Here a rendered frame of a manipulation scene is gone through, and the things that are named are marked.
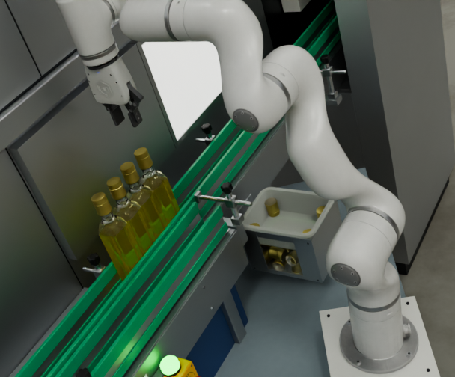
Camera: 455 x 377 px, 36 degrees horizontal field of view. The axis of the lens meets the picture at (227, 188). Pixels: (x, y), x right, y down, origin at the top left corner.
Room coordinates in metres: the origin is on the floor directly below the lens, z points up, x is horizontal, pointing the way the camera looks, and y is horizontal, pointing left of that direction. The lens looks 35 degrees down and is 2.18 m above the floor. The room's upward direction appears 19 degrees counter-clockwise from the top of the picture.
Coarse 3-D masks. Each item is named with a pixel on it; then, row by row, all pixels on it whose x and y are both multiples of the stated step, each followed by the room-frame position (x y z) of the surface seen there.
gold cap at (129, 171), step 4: (124, 164) 1.45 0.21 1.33; (128, 164) 1.44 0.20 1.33; (132, 164) 1.43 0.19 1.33; (120, 168) 1.43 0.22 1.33; (124, 168) 1.43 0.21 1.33; (128, 168) 1.42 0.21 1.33; (132, 168) 1.42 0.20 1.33; (124, 172) 1.42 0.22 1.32; (128, 172) 1.42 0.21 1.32; (132, 172) 1.42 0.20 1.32; (136, 172) 1.43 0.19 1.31; (124, 176) 1.42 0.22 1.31; (128, 176) 1.42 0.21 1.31; (132, 176) 1.42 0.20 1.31; (136, 176) 1.43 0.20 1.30; (128, 180) 1.42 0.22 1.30; (132, 180) 1.42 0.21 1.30; (136, 180) 1.42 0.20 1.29; (128, 184) 1.42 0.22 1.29
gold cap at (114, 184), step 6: (108, 180) 1.40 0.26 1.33; (114, 180) 1.39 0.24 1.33; (120, 180) 1.39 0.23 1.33; (108, 186) 1.38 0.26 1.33; (114, 186) 1.37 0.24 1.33; (120, 186) 1.38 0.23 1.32; (114, 192) 1.37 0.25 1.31; (120, 192) 1.37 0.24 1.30; (114, 198) 1.38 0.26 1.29; (120, 198) 1.37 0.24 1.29
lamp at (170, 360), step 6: (162, 360) 1.10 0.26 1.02; (168, 360) 1.09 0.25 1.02; (174, 360) 1.09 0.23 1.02; (162, 366) 1.08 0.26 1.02; (168, 366) 1.08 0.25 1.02; (174, 366) 1.08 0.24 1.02; (180, 366) 1.09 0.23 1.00; (162, 372) 1.08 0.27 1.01; (168, 372) 1.07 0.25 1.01; (174, 372) 1.07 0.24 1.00
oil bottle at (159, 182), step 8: (152, 176) 1.47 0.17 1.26; (160, 176) 1.47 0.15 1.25; (144, 184) 1.46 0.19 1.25; (152, 184) 1.45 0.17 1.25; (160, 184) 1.46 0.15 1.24; (168, 184) 1.48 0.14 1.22; (160, 192) 1.45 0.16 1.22; (168, 192) 1.47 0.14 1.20; (160, 200) 1.44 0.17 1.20; (168, 200) 1.46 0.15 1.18; (176, 200) 1.48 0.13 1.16; (168, 208) 1.45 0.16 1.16; (176, 208) 1.47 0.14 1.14; (168, 216) 1.45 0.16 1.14
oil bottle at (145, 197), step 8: (128, 192) 1.43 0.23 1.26; (136, 192) 1.42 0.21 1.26; (144, 192) 1.42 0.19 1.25; (152, 192) 1.43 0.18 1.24; (136, 200) 1.41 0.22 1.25; (144, 200) 1.41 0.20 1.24; (152, 200) 1.42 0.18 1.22; (144, 208) 1.40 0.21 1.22; (152, 208) 1.41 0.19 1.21; (160, 208) 1.43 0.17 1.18; (152, 216) 1.41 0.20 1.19; (160, 216) 1.43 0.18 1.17; (152, 224) 1.40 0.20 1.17; (160, 224) 1.42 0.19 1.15; (160, 232) 1.41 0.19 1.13
